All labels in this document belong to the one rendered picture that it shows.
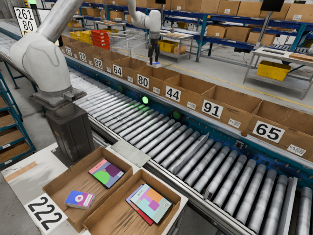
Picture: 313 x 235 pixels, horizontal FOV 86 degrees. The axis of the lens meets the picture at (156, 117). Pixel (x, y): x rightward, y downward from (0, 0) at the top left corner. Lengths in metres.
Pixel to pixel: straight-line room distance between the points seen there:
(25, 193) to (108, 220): 0.51
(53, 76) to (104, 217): 0.74
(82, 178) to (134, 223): 0.42
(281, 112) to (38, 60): 1.59
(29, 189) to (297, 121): 1.82
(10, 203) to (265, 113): 2.45
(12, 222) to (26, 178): 0.88
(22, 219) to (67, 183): 1.01
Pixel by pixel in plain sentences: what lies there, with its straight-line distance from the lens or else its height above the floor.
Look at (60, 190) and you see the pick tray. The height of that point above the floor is 0.76.
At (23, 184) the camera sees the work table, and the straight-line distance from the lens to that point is 1.30.
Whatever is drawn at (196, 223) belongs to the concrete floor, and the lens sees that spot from 1.85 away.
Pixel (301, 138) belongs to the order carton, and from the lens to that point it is 1.34.
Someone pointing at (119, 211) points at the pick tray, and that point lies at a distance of 1.01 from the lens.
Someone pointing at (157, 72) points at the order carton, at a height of 0.97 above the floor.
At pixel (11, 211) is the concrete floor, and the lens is 2.22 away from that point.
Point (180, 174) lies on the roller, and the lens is 1.14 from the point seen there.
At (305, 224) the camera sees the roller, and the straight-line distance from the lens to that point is 1.27.
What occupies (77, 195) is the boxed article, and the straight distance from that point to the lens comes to 1.07.
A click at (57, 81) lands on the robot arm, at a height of 1.31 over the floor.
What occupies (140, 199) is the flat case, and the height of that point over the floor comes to 0.78.
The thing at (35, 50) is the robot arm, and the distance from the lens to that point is 0.96.
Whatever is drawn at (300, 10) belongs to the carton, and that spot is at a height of 1.60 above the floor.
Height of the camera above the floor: 1.66
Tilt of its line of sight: 35 degrees down
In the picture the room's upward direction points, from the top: 3 degrees clockwise
